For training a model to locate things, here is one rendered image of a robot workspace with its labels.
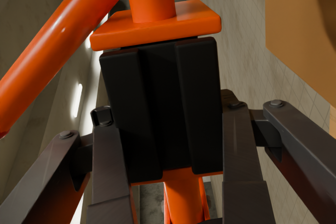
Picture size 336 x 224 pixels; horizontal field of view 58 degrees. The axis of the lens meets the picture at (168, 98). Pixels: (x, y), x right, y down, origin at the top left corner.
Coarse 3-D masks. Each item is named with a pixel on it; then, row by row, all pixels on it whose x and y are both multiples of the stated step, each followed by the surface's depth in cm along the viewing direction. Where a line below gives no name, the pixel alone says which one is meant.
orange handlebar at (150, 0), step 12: (132, 0) 14; (144, 0) 14; (156, 0) 14; (168, 0) 14; (132, 12) 14; (144, 12) 14; (156, 12) 14; (168, 12) 14; (180, 180) 18; (192, 180) 18; (168, 192) 18; (180, 192) 18; (192, 192) 18; (204, 192) 22; (168, 204) 19; (180, 204) 18; (192, 204) 18; (204, 204) 20; (168, 216) 20; (180, 216) 19; (192, 216) 19; (204, 216) 20
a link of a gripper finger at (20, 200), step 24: (48, 144) 14; (72, 144) 13; (48, 168) 12; (24, 192) 10; (48, 192) 11; (72, 192) 13; (0, 216) 9; (24, 216) 9; (48, 216) 10; (72, 216) 12
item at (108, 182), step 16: (96, 112) 15; (96, 128) 14; (112, 128) 14; (96, 144) 13; (112, 144) 13; (96, 160) 12; (112, 160) 11; (96, 176) 11; (112, 176) 10; (128, 176) 13; (96, 192) 10; (112, 192) 10; (128, 192) 10; (96, 208) 8; (112, 208) 8; (128, 208) 8
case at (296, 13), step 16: (272, 0) 35; (288, 0) 30; (304, 0) 27; (320, 0) 24; (272, 16) 36; (288, 16) 31; (304, 16) 27; (320, 16) 24; (272, 32) 37; (288, 32) 32; (304, 32) 28; (320, 32) 25; (272, 48) 37; (288, 48) 32; (304, 48) 28; (320, 48) 25; (288, 64) 33; (304, 64) 29; (320, 64) 26; (304, 80) 29; (320, 80) 26
